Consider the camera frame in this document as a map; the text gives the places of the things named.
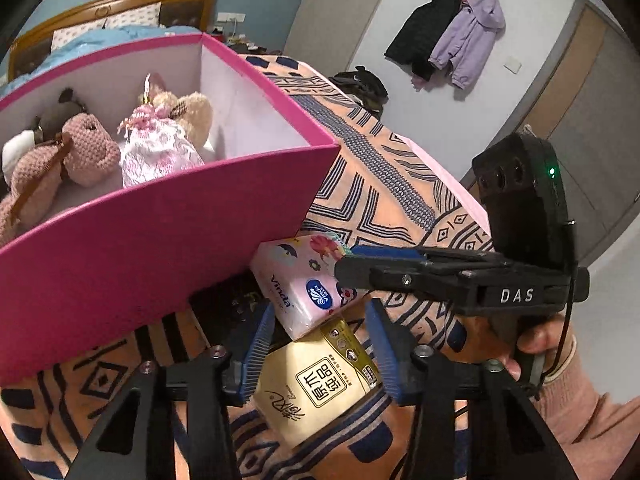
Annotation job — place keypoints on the dark camouflage backpack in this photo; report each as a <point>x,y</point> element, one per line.
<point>365,85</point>

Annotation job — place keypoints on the white patterned pillow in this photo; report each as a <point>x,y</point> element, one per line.
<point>80,34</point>
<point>135,15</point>

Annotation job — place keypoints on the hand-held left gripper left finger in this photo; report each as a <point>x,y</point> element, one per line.
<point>257,355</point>

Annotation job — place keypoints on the black jacket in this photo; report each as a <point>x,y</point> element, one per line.
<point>420,30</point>

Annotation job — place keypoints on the orange patterned blanket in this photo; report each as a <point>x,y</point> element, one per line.
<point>380,185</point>

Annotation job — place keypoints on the beige teddy bear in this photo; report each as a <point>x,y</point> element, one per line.
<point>195,110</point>

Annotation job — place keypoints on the grey brown door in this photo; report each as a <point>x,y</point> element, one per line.
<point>590,85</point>

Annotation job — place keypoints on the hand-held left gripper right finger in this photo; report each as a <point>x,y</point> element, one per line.
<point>385,355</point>

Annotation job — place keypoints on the person's right hand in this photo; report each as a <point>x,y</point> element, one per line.
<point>545,340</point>

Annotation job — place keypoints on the purple jacket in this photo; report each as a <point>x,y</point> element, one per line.
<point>470,35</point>

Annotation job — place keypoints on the wooden bed headboard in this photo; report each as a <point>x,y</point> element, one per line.
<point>100,5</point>

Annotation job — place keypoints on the yellow tissue pack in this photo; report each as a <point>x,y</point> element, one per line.
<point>310,390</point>

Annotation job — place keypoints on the dark brown plush toy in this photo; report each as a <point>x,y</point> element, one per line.
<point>70,100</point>

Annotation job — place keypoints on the blue floral duvet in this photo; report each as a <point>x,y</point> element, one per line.
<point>100,35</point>

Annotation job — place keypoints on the pink bed sheet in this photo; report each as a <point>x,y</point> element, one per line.
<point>465,195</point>

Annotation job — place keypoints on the white wall socket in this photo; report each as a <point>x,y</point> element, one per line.
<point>231,16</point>

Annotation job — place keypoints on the white wall switch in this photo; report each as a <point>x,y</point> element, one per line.
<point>512,66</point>

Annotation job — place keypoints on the pink knitted plush toy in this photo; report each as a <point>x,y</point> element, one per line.
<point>85,150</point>

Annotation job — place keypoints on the wooden nightstand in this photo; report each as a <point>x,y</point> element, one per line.
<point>250,47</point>

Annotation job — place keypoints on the floral tissue pack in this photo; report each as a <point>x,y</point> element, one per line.
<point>295,270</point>

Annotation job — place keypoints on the black tissue pack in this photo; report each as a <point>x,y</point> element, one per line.
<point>225,310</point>

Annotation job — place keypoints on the pink cardboard box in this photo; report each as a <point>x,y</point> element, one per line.
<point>150,260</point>

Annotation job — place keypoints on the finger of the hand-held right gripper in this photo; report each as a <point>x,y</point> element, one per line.
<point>360,270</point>
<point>390,252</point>

